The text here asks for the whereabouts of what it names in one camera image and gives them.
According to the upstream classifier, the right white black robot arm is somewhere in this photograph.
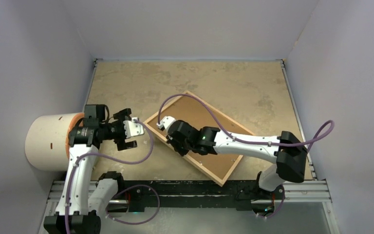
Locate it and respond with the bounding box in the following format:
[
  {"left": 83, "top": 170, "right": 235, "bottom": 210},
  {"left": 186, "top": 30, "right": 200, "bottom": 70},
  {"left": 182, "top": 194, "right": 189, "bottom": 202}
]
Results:
[{"left": 157, "top": 117, "right": 307, "bottom": 198}]

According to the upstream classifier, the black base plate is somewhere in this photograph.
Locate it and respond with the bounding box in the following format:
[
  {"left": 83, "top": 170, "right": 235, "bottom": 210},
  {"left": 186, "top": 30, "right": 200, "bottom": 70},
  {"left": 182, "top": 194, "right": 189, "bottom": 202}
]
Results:
[{"left": 112, "top": 180, "right": 284, "bottom": 213}]

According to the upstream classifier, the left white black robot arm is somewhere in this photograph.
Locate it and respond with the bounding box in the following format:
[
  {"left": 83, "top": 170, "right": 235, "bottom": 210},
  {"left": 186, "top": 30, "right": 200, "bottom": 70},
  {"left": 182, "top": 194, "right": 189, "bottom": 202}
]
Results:
[{"left": 43, "top": 104, "right": 144, "bottom": 234}]

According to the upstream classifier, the brown backing board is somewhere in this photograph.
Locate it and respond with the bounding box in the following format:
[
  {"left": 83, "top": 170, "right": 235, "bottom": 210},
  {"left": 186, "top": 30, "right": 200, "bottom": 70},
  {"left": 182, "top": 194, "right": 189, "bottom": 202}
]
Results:
[{"left": 148, "top": 95, "right": 252, "bottom": 183}]

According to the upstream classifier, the wooden picture frame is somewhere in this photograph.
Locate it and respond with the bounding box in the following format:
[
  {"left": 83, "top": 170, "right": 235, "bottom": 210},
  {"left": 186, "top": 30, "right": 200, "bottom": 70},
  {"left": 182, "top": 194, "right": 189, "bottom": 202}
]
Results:
[{"left": 143, "top": 90, "right": 256, "bottom": 187}]

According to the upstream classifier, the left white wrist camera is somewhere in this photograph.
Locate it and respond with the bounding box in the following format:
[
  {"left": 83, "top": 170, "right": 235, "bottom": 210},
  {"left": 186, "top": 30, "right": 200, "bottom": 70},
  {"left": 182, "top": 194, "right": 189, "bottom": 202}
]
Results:
[{"left": 123, "top": 117, "right": 145, "bottom": 139}]

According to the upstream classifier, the aluminium rail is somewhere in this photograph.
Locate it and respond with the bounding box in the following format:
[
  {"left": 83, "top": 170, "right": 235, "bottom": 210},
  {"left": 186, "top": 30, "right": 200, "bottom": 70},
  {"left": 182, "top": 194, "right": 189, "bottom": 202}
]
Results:
[{"left": 47, "top": 180, "right": 332, "bottom": 203}]

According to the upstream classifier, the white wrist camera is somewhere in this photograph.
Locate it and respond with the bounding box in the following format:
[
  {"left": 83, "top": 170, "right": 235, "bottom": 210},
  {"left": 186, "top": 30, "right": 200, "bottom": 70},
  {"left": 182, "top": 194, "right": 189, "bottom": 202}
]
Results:
[
  {"left": 123, "top": 117, "right": 145, "bottom": 139},
  {"left": 156, "top": 116, "right": 176, "bottom": 131}
]

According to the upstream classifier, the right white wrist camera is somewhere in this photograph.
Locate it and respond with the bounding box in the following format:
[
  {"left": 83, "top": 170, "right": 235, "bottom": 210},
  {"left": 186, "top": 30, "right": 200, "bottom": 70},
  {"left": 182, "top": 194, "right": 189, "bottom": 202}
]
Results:
[{"left": 156, "top": 116, "right": 176, "bottom": 131}]

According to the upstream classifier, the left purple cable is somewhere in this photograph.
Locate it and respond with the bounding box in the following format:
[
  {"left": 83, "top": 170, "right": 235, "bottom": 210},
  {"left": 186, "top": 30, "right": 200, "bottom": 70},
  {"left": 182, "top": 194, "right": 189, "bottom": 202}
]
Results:
[{"left": 63, "top": 118, "right": 161, "bottom": 234}]

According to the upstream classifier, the white cylinder orange lid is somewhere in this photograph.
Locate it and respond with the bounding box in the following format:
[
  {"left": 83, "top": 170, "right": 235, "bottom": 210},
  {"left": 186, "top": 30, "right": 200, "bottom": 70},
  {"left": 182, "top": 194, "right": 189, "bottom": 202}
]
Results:
[{"left": 24, "top": 113, "right": 84, "bottom": 172}]

